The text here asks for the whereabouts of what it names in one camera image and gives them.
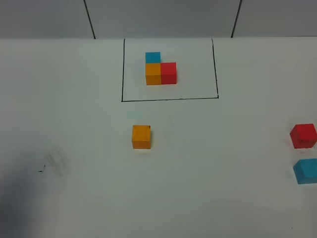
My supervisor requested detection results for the template orange cube block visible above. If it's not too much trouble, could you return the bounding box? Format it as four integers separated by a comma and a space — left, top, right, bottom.
145, 63, 161, 85

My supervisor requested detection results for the template blue cube block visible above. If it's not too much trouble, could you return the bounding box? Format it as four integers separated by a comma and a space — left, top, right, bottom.
145, 52, 161, 63

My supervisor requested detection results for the template red cube block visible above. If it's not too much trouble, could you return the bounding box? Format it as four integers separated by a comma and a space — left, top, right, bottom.
160, 62, 177, 84

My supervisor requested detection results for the loose blue cube block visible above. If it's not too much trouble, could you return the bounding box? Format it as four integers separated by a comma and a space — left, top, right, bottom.
293, 159, 317, 184

